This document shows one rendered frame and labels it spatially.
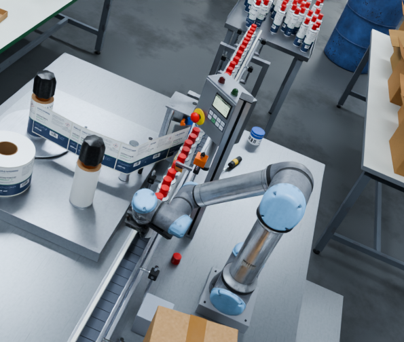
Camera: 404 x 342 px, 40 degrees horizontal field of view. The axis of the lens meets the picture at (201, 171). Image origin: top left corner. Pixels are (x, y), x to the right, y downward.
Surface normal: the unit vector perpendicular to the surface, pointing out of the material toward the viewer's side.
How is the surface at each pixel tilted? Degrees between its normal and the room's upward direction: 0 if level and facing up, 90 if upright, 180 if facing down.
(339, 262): 0
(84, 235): 0
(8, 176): 90
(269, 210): 82
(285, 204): 82
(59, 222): 0
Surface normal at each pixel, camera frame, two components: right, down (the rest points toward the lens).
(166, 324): 0.29, -0.73
